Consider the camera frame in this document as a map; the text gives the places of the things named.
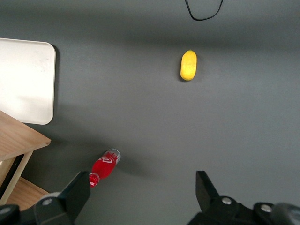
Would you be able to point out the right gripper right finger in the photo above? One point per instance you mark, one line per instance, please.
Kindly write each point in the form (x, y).
(206, 194)

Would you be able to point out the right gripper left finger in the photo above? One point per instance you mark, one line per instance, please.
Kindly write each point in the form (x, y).
(75, 194)

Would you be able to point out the wooden cabinet drawer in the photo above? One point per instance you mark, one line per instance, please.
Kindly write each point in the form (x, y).
(18, 136)

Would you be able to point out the oak wooden drawer cabinet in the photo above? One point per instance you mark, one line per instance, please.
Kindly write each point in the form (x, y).
(25, 192)

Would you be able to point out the red cola bottle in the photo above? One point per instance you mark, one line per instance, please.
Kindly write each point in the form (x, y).
(104, 167)

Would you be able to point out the beige rectangular tray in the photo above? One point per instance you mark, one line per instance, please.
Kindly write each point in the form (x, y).
(23, 79)

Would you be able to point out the yellow lemon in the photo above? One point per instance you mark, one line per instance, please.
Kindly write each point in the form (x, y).
(188, 66)

